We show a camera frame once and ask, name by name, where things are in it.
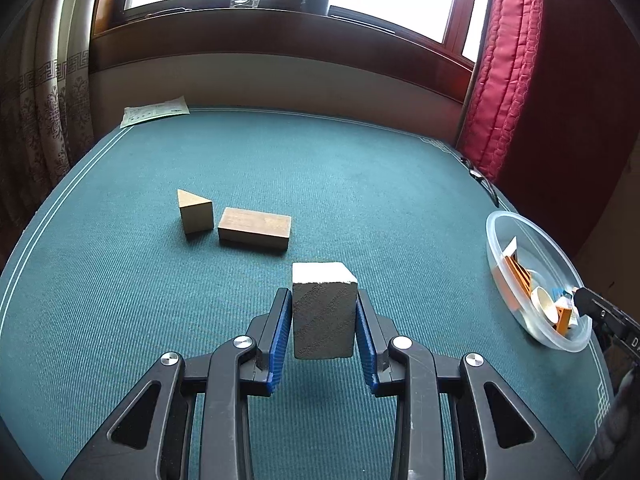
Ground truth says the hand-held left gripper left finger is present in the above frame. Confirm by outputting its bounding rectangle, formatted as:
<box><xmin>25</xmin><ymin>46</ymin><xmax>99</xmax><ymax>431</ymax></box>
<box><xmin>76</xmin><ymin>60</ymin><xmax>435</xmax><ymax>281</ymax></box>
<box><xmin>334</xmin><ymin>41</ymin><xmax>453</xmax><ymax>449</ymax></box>
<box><xmin>62</xmin><ymin>287</ymin><xmax>293</xmax><ymax>480</ymax></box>

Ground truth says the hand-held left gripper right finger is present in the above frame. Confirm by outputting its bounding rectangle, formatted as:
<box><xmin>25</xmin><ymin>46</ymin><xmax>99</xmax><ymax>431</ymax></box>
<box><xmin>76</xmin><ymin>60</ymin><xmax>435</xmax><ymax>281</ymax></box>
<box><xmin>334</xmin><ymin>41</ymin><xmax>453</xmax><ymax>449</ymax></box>
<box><xmin>354</xmin><ymin>290</ymin><xmax>583</xmax><ymax>480</ymax></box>

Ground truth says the small orange triangular prism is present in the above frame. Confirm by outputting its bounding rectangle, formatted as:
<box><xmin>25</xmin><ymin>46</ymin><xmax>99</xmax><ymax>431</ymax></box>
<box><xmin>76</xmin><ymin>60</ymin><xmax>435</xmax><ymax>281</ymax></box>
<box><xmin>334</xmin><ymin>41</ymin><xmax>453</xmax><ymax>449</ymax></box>
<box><xmin>554</xmin><ymin>296</ymin><xmax>581</xmax><ymax>333</ymax></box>

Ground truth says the large orange triangular prism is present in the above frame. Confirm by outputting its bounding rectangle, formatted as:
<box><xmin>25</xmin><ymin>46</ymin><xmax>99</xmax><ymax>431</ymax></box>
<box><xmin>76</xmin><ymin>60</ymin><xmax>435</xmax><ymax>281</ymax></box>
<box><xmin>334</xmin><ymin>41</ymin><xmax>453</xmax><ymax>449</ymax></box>
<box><xmin>502</xmin><ymin>255</ymin><xmax>533</xmax><ymax>296</ymax></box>

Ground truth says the pale wooden block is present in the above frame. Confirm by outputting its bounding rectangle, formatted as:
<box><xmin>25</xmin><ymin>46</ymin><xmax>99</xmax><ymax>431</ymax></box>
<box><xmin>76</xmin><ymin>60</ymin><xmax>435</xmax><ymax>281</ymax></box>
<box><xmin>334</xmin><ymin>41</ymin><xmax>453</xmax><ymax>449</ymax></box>
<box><xmin>291</xmin><ymin>261</ymin><xmax>359</xmax><ymax>360</ymax></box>

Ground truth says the clear plastic bowl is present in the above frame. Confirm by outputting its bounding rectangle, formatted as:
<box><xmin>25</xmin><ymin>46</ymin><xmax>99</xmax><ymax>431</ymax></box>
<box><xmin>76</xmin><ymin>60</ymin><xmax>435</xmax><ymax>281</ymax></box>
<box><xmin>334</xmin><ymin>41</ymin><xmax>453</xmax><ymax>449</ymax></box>
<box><xmin>486</xmin><ymin>210</ymin><xmax>593</xmax><ymax>352</ymax></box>

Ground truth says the person's right forearm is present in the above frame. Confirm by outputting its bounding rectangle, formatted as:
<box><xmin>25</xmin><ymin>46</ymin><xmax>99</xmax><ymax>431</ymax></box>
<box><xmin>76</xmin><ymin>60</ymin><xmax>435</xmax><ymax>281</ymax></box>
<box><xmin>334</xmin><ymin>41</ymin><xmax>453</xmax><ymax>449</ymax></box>
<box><xmin>592</xmin><ymin>370</ymin><xmax>640</xmax><ymax>480</ymax></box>

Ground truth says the cream plastic spool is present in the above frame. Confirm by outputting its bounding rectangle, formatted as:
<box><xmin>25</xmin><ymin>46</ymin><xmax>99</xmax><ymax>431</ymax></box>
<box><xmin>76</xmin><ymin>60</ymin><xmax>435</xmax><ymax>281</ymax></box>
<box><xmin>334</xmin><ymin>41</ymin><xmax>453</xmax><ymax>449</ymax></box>
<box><xmin>530</xmin><ymin>286</ymin><xmax>560</xmax><ymax>326</ymax></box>

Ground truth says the long rectangular wooden block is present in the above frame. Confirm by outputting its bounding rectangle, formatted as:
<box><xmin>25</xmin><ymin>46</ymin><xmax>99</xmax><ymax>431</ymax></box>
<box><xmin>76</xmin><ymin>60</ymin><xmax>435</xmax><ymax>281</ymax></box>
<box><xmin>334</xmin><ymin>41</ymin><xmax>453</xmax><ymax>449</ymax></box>
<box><xmin>217</xmin><ymin>207</ymin><xmax>292</xmax><ymax>253</ymax></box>

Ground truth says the green table cloth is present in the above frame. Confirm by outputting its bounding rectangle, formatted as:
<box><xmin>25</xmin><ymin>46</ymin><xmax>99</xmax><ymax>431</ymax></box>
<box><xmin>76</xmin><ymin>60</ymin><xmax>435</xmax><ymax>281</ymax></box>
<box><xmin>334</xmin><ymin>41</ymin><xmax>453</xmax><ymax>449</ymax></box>
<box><xmin>0</xmin><ymin>106</ymin><xmax>613</xmax><ymax>480</ymax></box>

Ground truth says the triangular wooden block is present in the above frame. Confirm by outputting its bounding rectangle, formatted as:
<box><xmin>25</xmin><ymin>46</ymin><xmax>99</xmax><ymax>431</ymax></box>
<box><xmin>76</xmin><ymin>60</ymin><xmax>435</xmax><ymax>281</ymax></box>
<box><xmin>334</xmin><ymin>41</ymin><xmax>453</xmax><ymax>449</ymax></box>
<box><xmin>177</xmin><ymin>189</ymin><xmax>215</xmax><ymax>236</ymax></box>

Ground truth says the red quilted curtain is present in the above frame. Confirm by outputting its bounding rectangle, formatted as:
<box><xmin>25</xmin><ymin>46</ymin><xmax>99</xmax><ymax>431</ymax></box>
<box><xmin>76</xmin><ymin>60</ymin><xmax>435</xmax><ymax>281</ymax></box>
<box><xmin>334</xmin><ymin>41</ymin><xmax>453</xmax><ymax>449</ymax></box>
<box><xmin>456</xmin><ymin>0</ymin><xmax>546</xmax><ymax>183</ymax></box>

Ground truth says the printed paper sheet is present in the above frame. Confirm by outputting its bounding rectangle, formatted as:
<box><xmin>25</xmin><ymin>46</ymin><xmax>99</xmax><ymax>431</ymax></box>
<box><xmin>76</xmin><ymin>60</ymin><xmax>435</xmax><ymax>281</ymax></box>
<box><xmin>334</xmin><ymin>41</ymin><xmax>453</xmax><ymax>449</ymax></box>
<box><xmin>120</xmin><ymin>95</ymin><xmax>191</xmax><ymax>129</ymax></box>

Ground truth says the beige patterned curtain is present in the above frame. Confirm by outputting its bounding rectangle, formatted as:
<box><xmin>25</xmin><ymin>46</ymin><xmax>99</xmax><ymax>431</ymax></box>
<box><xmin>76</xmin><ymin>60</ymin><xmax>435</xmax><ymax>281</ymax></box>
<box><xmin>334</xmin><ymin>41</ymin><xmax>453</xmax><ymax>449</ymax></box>
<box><xmin>0</xmin><ymin>0</ymin><xmax>116</xmax><ymax>261</ymax></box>

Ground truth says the brown wooden window frame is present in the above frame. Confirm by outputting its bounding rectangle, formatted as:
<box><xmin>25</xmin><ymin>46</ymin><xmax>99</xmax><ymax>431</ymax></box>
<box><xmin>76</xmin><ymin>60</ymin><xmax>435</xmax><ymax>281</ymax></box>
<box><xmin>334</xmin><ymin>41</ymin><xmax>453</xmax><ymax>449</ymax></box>
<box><xmin>90</xmin><ymin>0</ymin><xmax>496</xmax><ymax>106</ymax></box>

